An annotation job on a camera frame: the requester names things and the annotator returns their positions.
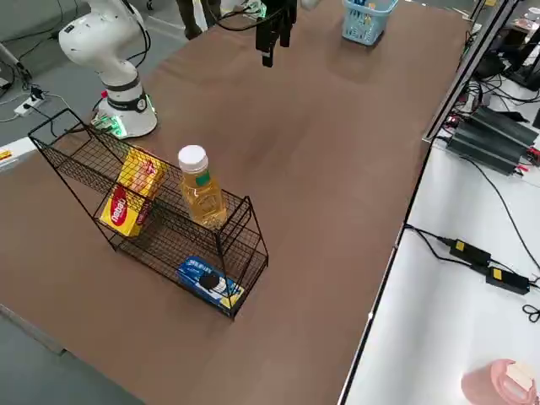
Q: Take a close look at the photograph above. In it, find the yellow red snack box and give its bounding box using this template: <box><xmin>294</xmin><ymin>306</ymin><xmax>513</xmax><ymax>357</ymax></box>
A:
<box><xmin>116</xmin><ymin>146</ymin><xmax>169</xmax><ymax>198</ymax></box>

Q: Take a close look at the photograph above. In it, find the person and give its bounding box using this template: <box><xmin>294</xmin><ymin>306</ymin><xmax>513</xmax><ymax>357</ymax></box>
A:
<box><xmin>175</xmin><ymin>0</ymin><xmax>223</xmax><ymax>41</ymax></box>

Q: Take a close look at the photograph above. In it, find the black wire shelf rack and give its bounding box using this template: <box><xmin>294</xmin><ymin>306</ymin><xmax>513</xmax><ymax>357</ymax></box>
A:
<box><xmin>27</xmin><ymin>108</ymin><xmax>270</xmax><ymax>318</ymax></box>

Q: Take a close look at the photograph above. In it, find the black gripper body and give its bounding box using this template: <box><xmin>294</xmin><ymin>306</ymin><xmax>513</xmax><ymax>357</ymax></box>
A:
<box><xmin>257</xmin><ymin>0</ymin><xmax>299</xmax><ymax>25</ymax></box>

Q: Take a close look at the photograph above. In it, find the black adapter yellow label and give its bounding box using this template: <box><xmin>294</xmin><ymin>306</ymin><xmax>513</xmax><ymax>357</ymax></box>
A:
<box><xmin>484</xmin><ymin>265</ymin><xmax>532</xmax><ymax>295</ymax></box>
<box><xmin>449</xmin><ymin>238</ymin><xmax>494</xmax><ymax>266</ymax></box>

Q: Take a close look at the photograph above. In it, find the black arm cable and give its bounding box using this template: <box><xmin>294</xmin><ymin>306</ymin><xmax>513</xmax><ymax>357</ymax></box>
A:
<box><xmin>120</xmin><ymin>0</ymin><xmax>152</xmax><ymax>68</ymax></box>

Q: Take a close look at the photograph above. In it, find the light blue plastic basket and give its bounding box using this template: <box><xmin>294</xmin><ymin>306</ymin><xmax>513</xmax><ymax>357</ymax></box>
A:
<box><xmin>340</xmin><ymin>0</ymin><xmax>400</xmax><ymax>46</ymax></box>

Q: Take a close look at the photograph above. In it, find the pink round container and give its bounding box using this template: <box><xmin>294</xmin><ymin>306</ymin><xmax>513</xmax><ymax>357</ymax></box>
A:
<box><xmin>461</xmin><ymin>358</ymin><xmax>540</xmax><ymax>405</ymax></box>

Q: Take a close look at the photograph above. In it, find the dark finned power supply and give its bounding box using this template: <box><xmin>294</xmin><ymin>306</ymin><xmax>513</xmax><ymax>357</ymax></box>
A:
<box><xmin>445</xmin><ymin>107</ymin><xmax>540</xmax><ymax>177</ymax></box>

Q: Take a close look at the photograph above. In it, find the white power strip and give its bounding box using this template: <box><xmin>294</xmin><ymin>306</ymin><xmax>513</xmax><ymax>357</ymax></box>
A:
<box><xmin>13</xmin><ymin>94</ymin><xmax>47</xmax><ymax>118</ymax></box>

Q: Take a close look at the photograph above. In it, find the yellow drink bottle white cap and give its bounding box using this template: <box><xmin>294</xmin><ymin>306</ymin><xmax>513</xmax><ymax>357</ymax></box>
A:
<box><xmin>176</xmin><ymin>144</ymin><xmax>229</xmax><ymax>231</ymax></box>

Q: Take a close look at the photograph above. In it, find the aluminium frame rail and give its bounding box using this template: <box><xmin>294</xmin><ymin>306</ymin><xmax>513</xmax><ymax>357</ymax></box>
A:
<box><xmin>421</xmin><ymin>0</ymin><xmax>522</xmax><ymax>140</ymax></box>

